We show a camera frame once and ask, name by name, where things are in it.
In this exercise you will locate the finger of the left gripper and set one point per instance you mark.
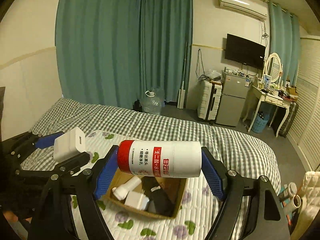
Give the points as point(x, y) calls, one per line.
point(48, 140)
point(72, 165)

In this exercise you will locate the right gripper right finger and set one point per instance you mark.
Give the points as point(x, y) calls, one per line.
point(264, 219)

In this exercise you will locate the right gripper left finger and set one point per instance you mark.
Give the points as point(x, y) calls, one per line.
point(53, 217)

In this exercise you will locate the white power adapter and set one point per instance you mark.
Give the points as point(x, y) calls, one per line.
point(69, 145)

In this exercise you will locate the black oblong object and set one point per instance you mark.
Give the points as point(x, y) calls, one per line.
point(160, 203)

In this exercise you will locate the white red cylindrical canister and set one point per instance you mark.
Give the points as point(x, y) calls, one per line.
point(164, 159)

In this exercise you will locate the white squeeze bottle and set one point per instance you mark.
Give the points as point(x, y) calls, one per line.
point(122, 191)

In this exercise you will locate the white floral quilt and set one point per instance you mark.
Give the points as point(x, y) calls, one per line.
point(186, 209)

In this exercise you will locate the grey gingham blanket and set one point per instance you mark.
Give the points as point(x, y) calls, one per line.
point(105, 126)

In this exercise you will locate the white charger block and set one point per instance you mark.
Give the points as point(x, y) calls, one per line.
point(137, 200)

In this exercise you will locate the brown cardboard box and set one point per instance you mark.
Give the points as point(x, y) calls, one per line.
point(174, 187)

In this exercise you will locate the white louvered wardrobe door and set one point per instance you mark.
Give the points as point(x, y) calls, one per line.
point(304, 132)

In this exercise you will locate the blue waste basket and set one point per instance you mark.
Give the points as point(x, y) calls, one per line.
point(260, 122)

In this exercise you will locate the clear water jug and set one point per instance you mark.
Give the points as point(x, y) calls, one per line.
point(153, 101)

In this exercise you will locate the white dressing table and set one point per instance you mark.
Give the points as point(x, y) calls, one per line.
point(256, 97)

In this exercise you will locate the small silver refrigerator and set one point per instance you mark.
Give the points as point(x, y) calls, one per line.
point(233, 96)

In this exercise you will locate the white suitcase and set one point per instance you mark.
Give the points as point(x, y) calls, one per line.
point(210, 94)

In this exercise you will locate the large green curtain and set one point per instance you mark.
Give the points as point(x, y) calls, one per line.
point(111, 51)

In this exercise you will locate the oval white vanity mirror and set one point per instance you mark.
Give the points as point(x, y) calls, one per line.
point(273, 67)

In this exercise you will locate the narrow green curtain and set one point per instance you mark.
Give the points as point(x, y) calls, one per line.
point(285, 40)

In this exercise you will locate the white air conditioner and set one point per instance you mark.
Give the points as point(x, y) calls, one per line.
point(246, 7)

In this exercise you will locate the black wall television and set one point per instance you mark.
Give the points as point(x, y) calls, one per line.
point(244, 51)

